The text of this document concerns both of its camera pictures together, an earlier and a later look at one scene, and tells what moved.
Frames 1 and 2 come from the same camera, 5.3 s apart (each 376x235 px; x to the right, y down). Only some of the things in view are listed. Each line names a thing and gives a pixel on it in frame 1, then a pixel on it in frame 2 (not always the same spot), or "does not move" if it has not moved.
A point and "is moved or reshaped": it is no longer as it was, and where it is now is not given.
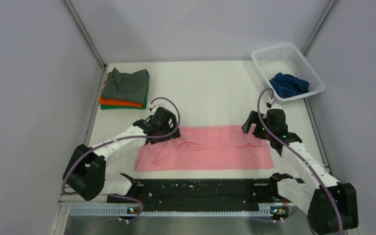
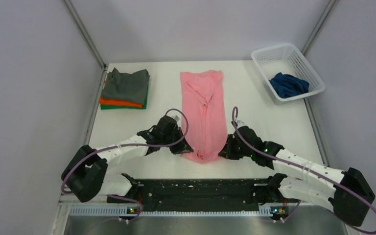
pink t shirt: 237,147 is moved or reshaped
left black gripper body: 166,129 to 176,134
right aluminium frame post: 331,6 does not move
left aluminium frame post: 82,25 does not move
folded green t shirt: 104,106 does not move
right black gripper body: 260,132 to 241,151
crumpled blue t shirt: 287,85 does not move
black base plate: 200,192 does not move
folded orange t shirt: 120,103 does not move
